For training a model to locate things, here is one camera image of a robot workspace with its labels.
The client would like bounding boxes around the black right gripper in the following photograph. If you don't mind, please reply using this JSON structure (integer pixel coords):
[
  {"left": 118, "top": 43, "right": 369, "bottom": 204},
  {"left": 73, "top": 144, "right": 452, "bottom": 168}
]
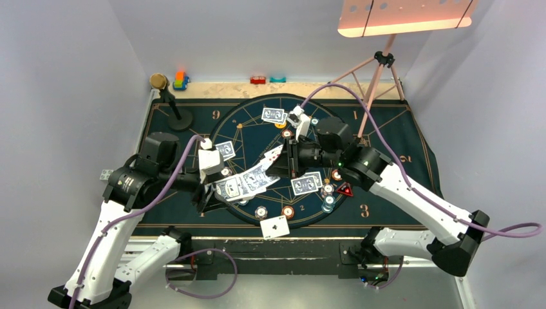
[{"left": 267, "top": 134, "right": 342, "bottom": 178}]

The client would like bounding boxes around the blue playing card deck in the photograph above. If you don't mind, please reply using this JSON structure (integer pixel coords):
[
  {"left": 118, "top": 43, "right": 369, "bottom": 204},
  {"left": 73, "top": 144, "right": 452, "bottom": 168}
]
[{"left": 214, "top": 174, "right": 252, "bottom": 201}]

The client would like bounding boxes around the face down card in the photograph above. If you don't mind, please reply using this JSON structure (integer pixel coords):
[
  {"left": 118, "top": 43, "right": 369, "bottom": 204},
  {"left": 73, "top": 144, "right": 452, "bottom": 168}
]
[{"left": 241, "top": 162, "right": 280, "bottom": 193}]

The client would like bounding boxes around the blue card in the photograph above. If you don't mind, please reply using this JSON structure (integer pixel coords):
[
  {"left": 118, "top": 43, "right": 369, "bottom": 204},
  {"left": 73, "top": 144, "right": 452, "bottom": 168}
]
[
  {"left": 291, "top": 175, "right": 319, "bottom": 196},
  {"left": 214, "top": 140, "right": 236, "bottom": 161},
  {"left": 261, "top": 108, "right": 285, "bottom": 124}
]

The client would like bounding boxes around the four of clubs card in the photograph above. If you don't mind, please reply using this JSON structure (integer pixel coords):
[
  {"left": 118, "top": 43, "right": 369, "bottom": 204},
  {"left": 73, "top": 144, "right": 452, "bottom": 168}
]
[{"left": 260, "top": 215, "right": 290, "bottom": 240}]

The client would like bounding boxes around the red triangular dealer button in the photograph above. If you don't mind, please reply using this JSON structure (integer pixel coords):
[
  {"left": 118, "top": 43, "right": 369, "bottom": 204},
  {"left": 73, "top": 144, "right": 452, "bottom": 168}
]
[{"left": 336, "top": 182, "right": 353, "bottom": 197}]

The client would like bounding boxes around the nine of diamonds card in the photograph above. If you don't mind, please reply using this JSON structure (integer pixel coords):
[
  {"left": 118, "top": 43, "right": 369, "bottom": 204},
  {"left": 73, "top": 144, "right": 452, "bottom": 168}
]
[{"left": 258, "top": 145, "right": 283, "bottom": 169}]

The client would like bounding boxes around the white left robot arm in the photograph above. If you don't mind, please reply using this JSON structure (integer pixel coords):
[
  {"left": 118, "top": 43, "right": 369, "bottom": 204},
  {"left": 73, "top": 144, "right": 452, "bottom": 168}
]
[{"left": 48, "top": 132, "right": 223, "bottom": 308}]

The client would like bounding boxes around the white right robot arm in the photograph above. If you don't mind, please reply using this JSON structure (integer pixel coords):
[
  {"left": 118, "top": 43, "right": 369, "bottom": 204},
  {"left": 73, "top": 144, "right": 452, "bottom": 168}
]
[{"left": 266, "top": 117, "right": 490, "bottom": 277}]

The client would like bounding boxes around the dark green rectangular poker mat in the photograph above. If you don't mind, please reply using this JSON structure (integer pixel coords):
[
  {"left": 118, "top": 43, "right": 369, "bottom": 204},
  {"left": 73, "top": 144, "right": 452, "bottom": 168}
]
[{"left": 135, "top": 94, "right": 441, "bottom": 238}]

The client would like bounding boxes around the orange chip stack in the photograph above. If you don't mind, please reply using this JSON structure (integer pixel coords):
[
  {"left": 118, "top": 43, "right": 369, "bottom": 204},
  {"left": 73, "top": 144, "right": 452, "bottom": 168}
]
[{"left": 281, "top": 205, "right": 295, "bottom": 220}]

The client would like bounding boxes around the round blue poker mat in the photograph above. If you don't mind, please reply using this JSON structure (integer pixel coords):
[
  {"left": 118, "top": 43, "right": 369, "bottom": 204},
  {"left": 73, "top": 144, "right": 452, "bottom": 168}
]
[{"left": 201, "top": 94, "right": 369, "bottom": 229}]

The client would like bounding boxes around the teal toy block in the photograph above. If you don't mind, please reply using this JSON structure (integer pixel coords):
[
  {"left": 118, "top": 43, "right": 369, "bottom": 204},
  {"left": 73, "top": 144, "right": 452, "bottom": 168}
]
[{"left": 269, "top": 75, "right": 287, "bottom": 83}]

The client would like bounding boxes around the red toy block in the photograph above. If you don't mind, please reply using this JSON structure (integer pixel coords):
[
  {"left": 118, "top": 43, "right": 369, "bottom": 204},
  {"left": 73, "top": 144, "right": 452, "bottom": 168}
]
[{"left": 249, "top": 75, "right": 267, "bottom": 84}]

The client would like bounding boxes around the grey lego brick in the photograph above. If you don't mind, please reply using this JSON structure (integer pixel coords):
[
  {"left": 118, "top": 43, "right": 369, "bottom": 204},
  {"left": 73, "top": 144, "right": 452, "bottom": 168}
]
[{"left": 99, "top": 169, "right": 113, "bottom": 181}]

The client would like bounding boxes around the orange blue toy block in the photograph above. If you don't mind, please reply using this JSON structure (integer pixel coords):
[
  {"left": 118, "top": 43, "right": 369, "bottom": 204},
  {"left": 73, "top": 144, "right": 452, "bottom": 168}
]
[{"left": 173, "top": 71, "right": 189, "bottom": 91}]

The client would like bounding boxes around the gold round microphone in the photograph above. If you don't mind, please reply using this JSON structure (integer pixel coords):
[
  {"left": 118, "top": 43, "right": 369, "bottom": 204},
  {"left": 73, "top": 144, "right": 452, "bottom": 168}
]
[{"left": 149, "top": 73, "right": 169, "bottom": 90}]

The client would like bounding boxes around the pink tripod stand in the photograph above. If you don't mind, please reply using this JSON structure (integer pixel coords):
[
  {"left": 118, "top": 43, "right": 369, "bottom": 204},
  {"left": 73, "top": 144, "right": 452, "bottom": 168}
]
[{"left": 330, "top": 33, "right": 405, "bottom": 111}]

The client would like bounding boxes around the pink perforated light panel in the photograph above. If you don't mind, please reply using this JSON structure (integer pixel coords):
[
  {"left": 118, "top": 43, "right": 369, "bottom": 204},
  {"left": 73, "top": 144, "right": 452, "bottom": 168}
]
[{"left": 337, "top": 0, "right": 478, "bottom": 38}]

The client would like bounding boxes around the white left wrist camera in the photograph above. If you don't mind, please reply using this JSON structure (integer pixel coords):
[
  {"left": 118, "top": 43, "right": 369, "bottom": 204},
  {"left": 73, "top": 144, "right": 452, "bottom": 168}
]
[{"left": 198, "top": 138, "right": 224, "bottom": 177}]

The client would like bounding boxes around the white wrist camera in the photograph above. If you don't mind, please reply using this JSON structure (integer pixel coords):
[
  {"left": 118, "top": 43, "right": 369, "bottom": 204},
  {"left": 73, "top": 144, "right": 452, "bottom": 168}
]
[
  {"left": 287, "top": 106, "right": 311, "bottom": 140},
  {"left": 198, "top": 138, "right": 224, "bottom": 177}
]

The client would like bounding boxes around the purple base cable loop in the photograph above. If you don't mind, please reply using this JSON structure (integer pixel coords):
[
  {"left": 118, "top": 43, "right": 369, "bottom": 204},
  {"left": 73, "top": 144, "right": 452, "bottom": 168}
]
[{"left": 165, "top": 248, "right": 238, "bottom": 299}]

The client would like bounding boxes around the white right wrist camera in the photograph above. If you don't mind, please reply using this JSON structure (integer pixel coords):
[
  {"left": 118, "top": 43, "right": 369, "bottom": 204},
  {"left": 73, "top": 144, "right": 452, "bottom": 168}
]
[{"left": 287, "top": 106, "right": 311, "bottom": 140}]

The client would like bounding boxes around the aluminium frame rail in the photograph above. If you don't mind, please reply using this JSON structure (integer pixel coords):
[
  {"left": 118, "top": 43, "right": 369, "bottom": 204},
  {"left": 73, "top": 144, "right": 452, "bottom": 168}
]
[{"left": 120, "top": 237, "right": 475, "bottom": 308}]

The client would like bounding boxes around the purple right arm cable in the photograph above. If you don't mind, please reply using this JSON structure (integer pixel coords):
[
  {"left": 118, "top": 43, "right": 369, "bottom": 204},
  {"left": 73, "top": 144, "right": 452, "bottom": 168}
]
[{"left": 299, "top": 83, "right": 543, "bottom": 241}]

